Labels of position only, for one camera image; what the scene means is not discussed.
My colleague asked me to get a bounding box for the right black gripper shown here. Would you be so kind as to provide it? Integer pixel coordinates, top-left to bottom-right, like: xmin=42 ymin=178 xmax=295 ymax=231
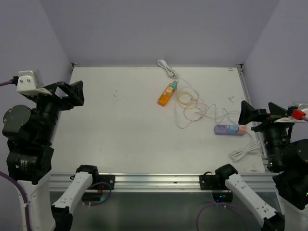
xmin=238 ymin=99 xmax=296 ymax=167

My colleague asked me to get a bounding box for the white usb cable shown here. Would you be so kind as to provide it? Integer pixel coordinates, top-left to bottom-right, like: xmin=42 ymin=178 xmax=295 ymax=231
xmin=173 ymin=78 xmax=207 ymax=129

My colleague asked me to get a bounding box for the purple strip white cord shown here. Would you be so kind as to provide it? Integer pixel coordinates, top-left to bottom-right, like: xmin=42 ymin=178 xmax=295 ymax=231
xmin=229 ymin=132 xmax=262 ymax=162

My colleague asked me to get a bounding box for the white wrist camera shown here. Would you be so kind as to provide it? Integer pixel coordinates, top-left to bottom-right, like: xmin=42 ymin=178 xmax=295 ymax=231
xmin=275 ymin=103 xmax=308 ymax=123
xmin=16 ymin=70 xmax=44 ymax=96

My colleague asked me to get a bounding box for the orange power strip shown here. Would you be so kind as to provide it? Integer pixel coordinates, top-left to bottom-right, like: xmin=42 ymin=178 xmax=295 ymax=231
xmin=157 ymin=82 xmax=177 ymax=106

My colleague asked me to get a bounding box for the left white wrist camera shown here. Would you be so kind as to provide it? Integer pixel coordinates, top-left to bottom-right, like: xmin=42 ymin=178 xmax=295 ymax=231
xmin=16 ymin=70 xmax=44 ymax=96

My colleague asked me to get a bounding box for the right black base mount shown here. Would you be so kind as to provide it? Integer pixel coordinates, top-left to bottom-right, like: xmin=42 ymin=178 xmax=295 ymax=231
xmin=199 ymin=171 xmax=227 ymax=191

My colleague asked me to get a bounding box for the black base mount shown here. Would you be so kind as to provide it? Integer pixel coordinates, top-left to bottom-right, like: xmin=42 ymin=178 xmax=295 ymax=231
xmin=70 ymin=174 xmax=116 ymax=191
xmin=199 ymin=171 xmax=227 ymax=191

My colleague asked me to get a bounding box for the blue charger plug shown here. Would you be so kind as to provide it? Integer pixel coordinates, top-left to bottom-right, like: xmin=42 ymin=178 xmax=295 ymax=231
xmin=227 ymin=125 xmax=238 ymax=134

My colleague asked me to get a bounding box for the orange strip white cord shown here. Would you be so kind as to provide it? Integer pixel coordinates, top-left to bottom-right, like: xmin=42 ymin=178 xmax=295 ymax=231
xmin=157 ymin=59 xmax=179 ymax=80

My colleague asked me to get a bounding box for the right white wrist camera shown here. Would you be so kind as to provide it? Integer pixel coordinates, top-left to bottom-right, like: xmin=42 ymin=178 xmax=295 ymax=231
xmin=275 ymin=103 xmax=308 ymax=123

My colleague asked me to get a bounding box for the light blue usb cable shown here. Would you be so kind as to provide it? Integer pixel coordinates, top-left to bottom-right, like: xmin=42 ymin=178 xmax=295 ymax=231
xmin=206 ymin=103 xmax=241 ymax=127

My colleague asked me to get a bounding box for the yellow charger plug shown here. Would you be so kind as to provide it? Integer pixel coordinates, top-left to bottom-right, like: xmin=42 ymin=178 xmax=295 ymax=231
xmin=165 ymin=87 xmax=173 ymax=94

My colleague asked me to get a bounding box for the pink usb cable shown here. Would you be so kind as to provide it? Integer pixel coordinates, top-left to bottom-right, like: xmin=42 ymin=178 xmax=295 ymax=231
xmin=182 ymin=103 xmax=241 ymax=126

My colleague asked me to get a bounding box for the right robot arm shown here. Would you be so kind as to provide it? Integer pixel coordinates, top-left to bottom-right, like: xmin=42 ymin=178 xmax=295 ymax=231
xmin=214 ymin=101 xmax=308 ymax=231

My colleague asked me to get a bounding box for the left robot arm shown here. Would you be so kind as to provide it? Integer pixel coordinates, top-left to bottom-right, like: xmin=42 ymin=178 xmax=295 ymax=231
xmin=2 ymin=81 xmax=100 ymax=231

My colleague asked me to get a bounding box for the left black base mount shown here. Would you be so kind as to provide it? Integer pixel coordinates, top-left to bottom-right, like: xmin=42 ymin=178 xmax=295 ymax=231
xmin=70 ymin=174 xmax=116 ymax=191

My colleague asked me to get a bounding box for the aluminium front rail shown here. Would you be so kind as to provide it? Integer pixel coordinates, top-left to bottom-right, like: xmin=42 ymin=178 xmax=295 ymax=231
xmin=49 ymin=172 xmax=280 ymax=193

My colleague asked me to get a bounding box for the right aluminium side rail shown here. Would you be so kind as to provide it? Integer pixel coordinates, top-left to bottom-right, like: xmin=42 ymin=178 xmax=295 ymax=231
xmin=235 ymin=63 xmax=272 ymax=172

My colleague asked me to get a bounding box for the purple power strip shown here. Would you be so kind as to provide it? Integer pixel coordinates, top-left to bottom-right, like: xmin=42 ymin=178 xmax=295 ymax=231
xmin=214 ymin=124 xmax=244 ymax=136

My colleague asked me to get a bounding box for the pink charger plug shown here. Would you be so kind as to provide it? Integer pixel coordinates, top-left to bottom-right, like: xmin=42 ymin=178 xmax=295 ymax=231
xmin=237 ymin=125 xmax=247 ymax=134

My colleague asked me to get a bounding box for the yellow usb cable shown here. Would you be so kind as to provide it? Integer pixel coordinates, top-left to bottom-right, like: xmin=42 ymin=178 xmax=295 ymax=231
xmin=177 ymin=92 xmax=197 ymax=110

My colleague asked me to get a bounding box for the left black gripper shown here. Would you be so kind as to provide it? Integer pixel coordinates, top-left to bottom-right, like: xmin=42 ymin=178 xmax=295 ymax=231
xmin=27 ymin=79 xmax=83 ymax=143

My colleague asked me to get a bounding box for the teal charger plug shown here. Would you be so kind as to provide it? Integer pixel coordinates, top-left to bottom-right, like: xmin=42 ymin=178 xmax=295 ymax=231
xmin=171 ymin=82 xmax=177 ymax=88

